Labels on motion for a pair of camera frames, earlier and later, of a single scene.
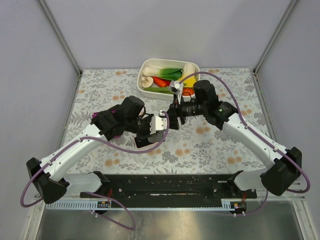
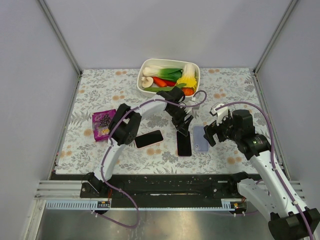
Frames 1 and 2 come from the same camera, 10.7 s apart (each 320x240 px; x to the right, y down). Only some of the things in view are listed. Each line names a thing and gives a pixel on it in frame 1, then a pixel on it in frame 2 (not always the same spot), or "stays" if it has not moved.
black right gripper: x=173 y=116 -> x=215 y=131
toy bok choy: x=159 y=72 stays
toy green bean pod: x=164 y=90 stays
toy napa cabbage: x=188 y=69 stays
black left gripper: x=144 y=132 -> x=182 y=120
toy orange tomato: x=190 y=90 stays
